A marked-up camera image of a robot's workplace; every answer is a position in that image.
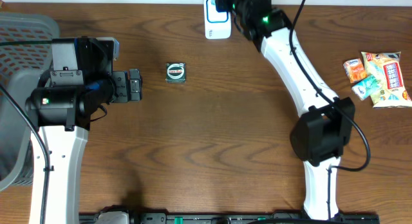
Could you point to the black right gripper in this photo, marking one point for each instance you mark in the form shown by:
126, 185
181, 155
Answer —
220, 4

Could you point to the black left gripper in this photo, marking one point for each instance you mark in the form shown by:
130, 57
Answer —
121, 81

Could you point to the round black red tin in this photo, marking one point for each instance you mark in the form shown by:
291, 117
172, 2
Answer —
176, 72

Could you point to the small orange box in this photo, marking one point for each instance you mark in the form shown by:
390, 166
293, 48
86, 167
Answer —
355, 70

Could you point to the small green tissue packet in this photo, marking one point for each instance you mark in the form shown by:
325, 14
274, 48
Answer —
366, 87

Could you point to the yellow wet wipes pack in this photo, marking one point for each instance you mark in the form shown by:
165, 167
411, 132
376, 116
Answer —
385, 67

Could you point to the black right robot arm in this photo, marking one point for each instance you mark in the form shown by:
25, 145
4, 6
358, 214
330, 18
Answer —
320, 134

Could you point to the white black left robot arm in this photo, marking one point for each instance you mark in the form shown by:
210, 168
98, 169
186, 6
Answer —
61, 115

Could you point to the white barcode scanner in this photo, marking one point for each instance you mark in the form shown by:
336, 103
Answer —
217, 24

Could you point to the grey plastic mesh basket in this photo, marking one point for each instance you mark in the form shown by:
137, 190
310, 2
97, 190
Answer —
21, 68

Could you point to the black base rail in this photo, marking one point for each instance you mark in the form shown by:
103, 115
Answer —
277, 217

